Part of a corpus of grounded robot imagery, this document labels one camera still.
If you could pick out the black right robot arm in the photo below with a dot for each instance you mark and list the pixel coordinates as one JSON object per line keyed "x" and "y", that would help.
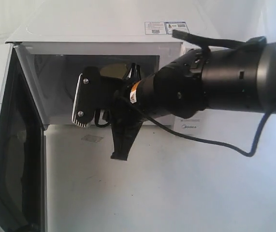
{"x": 241, "y": 79}

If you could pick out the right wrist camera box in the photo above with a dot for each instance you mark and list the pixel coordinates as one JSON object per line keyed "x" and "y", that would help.
{"x": 86, "y": 96}

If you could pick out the glass microwave turntable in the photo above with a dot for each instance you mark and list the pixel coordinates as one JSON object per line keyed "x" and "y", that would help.
{"x": 70, "y": 85}

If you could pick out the blue white warning sticker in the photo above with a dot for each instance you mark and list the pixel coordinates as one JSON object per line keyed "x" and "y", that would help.
{"x": 165, "y": 27}

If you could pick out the white microwave oven body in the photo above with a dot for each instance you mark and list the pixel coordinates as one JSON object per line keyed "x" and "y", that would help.
{"x": 68, "y": 35}

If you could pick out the cream ceramic bowl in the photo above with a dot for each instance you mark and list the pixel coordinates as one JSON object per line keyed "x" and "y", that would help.
{"x": 115, "y": 70}

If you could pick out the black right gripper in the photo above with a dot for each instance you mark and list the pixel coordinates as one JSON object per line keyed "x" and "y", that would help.
{"x": 127, "y": 102}

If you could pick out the white microwave door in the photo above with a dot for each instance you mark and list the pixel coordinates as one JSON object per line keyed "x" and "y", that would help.
{"x": 22, "y": 151}

